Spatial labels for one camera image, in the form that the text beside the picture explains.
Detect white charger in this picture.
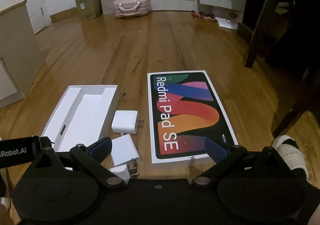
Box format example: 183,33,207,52
111,111,145,136
110,134,142,177

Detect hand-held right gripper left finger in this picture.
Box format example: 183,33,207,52
31,137,127,187

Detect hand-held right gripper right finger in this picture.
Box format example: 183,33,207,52
191,139,293,187

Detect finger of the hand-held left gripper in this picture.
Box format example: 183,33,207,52
39,136,54,151

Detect brown cardboard box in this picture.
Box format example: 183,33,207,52
74,0,103,21

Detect dark wooden chair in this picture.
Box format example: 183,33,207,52
237,0,320,138

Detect person's leg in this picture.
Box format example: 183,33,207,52
306,180,320,225

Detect beige cabinet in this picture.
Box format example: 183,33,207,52
0,0,47,109

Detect white slipper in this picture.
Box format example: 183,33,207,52
272,135,308,178

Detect pink suitcase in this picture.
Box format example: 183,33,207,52
113,0,152,18

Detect red wrappers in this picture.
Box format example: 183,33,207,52
191,10,217,21

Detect white paper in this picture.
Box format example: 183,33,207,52
216,17,239,30

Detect Redmi Pad tablet box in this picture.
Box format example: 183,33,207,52
147,70,238,171

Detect white box tray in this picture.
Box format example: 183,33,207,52
40,85,118,153

